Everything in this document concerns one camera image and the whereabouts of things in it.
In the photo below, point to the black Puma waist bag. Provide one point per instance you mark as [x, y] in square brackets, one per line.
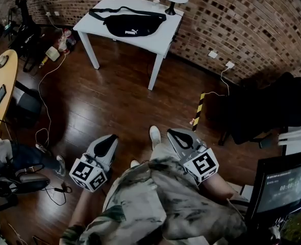
[132, 24]

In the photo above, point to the person's right white shoe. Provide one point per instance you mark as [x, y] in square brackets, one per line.
[155, 136]

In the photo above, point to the person's left white shoe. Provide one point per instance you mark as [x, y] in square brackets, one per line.
[134, 163]

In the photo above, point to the small yellow bottle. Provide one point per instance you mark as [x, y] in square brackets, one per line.
[43, 62]

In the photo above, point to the person's left forearm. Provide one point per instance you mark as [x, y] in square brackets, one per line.
[89, 205]

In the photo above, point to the yellow black striped bar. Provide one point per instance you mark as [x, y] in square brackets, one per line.
[199, 111]

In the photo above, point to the beige box device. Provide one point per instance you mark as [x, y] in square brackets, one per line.
[52, 53]

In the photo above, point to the white square table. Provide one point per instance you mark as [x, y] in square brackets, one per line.
[150, 42]

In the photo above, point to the dark round stool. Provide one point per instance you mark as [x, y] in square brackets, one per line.
[28, 103]

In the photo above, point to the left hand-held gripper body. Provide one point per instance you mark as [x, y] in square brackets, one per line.
[88, 175]

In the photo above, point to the black equipment stand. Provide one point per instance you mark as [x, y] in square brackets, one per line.
[25, 34]

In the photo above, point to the white wall socket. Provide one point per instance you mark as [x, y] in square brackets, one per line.
[213, 54]

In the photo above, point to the person's camouflage shirt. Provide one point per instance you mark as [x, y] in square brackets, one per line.
[153, 208]

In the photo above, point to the person's right forearm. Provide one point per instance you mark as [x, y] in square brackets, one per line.
[216, 187]

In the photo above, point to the black office chair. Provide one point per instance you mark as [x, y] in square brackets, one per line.
[267, 106]

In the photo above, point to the plastic bag of snacks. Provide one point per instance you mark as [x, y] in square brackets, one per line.
[67, 41]

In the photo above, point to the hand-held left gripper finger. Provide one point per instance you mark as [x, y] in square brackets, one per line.
[91, 147]
[112, 156]

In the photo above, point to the black computer monitor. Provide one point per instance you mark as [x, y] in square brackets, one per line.
[283, 187]

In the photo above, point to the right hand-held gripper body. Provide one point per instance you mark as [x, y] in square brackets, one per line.
[201, 166]

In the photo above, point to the round wooden table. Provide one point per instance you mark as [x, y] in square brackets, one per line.
[2, 85]

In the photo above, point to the person's white shoe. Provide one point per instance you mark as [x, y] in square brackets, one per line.
[134, 163]
[155, 136]

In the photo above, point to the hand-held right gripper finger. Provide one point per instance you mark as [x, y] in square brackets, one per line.
[195, 138]
[175, 148]

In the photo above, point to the white plugged charger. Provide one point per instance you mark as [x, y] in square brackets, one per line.
[230, 64]

